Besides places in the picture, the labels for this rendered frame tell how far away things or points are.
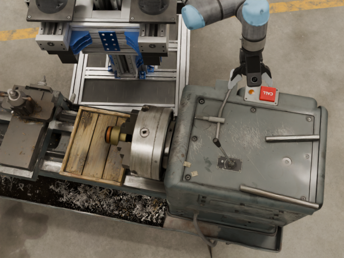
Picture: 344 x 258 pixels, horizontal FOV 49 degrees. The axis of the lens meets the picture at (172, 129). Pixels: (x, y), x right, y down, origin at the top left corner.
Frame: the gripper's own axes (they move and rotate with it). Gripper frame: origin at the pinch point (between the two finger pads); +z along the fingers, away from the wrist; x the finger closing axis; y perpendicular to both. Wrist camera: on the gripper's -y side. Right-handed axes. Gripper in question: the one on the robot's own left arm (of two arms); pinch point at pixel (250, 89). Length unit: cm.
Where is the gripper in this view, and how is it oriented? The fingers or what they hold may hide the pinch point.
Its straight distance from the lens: 137.8
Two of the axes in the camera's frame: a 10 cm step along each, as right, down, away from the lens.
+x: -9.9, 0.5, 1.0
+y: 0.1, -8.3, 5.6
